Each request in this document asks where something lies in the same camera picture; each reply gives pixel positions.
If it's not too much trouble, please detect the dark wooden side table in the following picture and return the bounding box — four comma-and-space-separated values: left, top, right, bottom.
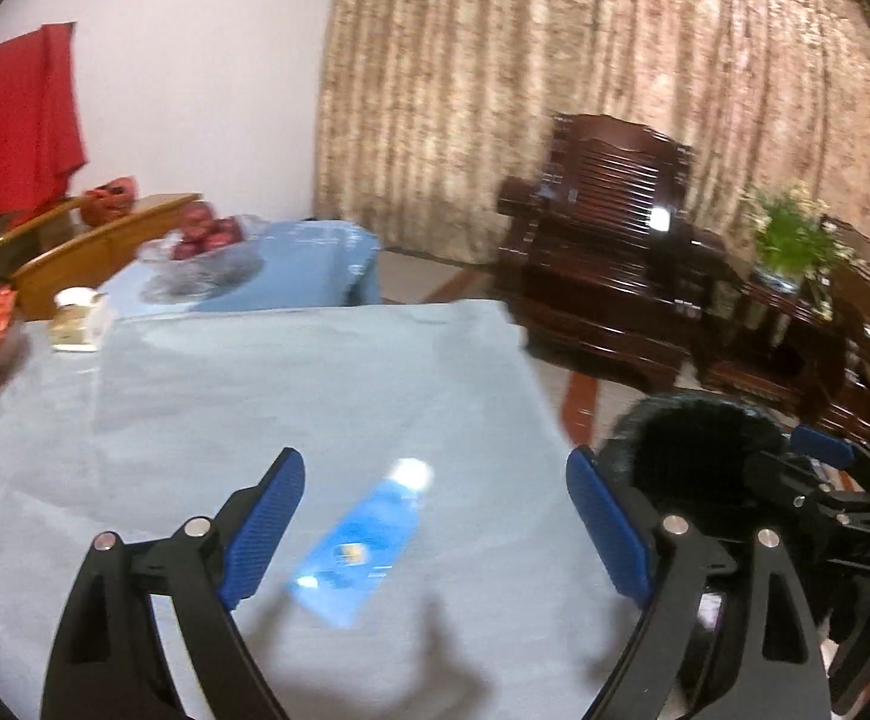
697, 240, 848, 410

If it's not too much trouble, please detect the black trash bin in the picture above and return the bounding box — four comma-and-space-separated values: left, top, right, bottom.
596, 392, 803, 691

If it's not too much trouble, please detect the light wooden chair back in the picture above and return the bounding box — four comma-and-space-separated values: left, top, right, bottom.
0, 199, 83, 278
13, 193, 203, 320

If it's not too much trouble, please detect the red cloth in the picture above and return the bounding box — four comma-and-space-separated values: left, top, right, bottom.
0, 22, 89, 227

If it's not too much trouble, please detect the dark red fruit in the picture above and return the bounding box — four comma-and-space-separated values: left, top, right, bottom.
169, 201, 245, 262

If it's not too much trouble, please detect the gold and white box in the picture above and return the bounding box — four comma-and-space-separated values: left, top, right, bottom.
49, 286, 113, 353

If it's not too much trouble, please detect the potted green plant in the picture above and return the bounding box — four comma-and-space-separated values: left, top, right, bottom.
742, 181, 841, 297

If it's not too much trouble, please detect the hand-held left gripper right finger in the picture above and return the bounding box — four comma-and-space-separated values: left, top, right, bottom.
565, 447, 833, 720

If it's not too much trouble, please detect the glass fruit bowl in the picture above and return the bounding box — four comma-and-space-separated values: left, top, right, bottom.
139, 214, 263, 301

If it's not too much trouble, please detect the blue plastic bottle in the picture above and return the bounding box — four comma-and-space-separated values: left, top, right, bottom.
289, 457, 436, 629

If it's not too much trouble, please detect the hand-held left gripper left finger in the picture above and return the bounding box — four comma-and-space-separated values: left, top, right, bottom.
39, 447, 307, 720

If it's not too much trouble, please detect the beige patterned curtain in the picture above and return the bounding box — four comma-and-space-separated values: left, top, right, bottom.
313, 0, 870, 361

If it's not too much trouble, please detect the blue tablecloth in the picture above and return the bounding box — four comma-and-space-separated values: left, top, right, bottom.
101, 220, 382, 320

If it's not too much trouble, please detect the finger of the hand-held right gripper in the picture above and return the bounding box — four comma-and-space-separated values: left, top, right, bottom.
742, 450, 863, 535
787, 424, 870, 482

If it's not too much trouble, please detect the red-brown bag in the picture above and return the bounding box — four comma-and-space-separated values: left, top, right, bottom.
79, 176, 138, 226

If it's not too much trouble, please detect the grey tablecloth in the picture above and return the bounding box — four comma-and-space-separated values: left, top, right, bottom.
0, 298, 646, 720

